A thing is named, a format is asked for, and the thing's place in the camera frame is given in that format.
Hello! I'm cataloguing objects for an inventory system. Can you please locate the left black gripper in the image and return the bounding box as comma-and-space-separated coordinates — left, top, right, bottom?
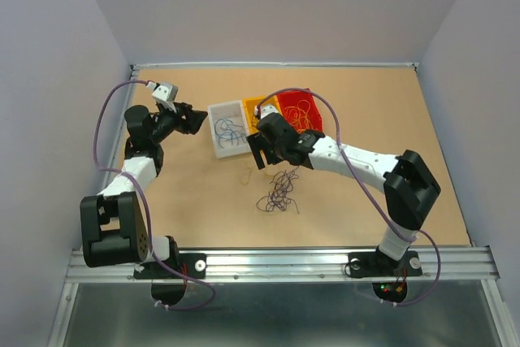
149, 102, 207, 145

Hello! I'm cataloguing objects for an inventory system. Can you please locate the yellow wire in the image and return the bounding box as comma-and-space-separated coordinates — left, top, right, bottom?
239, 163, 253, 186
283, 98, 316, 131

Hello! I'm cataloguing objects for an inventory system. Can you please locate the blue wire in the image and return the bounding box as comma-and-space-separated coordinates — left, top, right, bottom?
214, 117, 249, 148

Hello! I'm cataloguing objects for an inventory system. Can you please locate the wire bundle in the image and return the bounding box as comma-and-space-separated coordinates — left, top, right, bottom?
255, 168, 301, 215

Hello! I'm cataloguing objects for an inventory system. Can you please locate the white plastic bin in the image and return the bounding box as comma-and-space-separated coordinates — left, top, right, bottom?
208, 100, 250, 158

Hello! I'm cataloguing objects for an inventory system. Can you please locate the yellow plastic bin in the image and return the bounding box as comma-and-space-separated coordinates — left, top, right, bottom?
242, 96, 280, 135

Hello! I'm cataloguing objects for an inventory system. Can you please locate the red plastic bin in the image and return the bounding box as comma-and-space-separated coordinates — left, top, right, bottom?
277, 89, 323, 133

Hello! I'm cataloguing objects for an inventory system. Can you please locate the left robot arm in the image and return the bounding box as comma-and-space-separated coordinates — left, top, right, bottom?
80, 102, 208, 277

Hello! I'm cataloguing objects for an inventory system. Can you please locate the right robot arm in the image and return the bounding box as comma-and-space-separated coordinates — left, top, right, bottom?
247, 112, 441, 274

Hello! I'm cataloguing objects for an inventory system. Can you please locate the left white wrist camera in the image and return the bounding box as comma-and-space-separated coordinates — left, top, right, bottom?
152, 83, 179, 111

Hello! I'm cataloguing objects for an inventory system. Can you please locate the aluminium back rail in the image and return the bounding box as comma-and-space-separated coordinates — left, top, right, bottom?
130, 61, 419, 72

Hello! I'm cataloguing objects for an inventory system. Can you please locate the aluminium rail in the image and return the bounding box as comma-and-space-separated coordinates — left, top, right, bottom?
130, 61, 419, 72
65, 246, 500, 284
80, 71, 138, 200

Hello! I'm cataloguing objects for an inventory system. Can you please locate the aluminium left side rail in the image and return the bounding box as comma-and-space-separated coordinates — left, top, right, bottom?
80, 71, 138, 200

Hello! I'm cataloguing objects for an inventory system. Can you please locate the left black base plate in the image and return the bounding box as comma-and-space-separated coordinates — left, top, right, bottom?
133, 252, 207, 280

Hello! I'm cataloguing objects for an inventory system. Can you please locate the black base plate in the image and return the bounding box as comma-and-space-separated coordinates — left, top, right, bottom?
133, 252, 207, 280
347, 250, 423, 279

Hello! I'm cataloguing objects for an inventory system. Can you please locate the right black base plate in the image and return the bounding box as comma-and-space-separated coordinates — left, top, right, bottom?
347, 250, 423, 279

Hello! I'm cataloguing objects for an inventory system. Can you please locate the aluminium front rail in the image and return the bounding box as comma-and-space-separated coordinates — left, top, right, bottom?
65, 246, 500, 284

